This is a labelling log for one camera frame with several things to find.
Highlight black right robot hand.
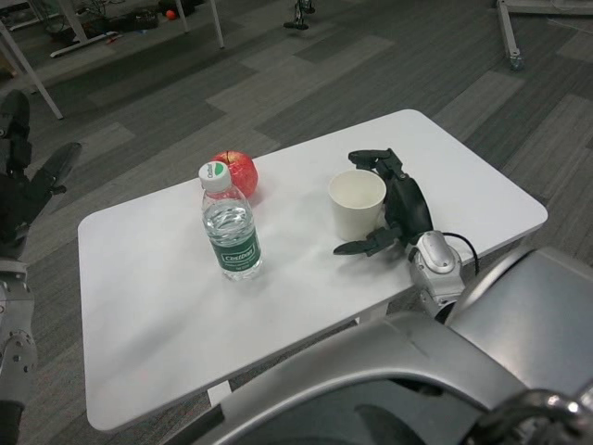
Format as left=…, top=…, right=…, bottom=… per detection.
left=333, top=147, right=435, bottom=259

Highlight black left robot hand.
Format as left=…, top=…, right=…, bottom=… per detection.
left=0, top=90, right=83, bottom=261

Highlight white paper cup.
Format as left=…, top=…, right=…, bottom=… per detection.
left=327, top=169, right=388, bottom=242

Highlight white table leg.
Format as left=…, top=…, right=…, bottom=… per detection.
left=206, top=379, right=233, bottom=416
left=355, top=299, right=391, bottom=326

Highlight red apple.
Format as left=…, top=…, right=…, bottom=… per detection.
left=210, top=149, right=259, bottom=201

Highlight clear water bottle green label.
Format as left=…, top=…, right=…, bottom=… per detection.
left=197, top=161, right=264, bottom=283

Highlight metal robot stand feet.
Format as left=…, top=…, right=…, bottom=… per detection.
left=283, top=0, right=317, bottom=31

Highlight black bag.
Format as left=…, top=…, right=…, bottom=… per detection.
left=115, top=11, right=161, bottom=32

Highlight white slanted desk leg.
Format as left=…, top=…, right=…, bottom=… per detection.
left=209, top=0, right=227, bottom=50

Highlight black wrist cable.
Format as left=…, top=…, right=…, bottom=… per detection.
left=443, top=230, right=479, bottom=275

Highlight white desk foot frame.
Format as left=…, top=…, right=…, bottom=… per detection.
left=48, top=0, right=124, bottom=59

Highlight white caster frame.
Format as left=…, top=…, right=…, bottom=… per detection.
left=494, top=0, right=527, bottom=71

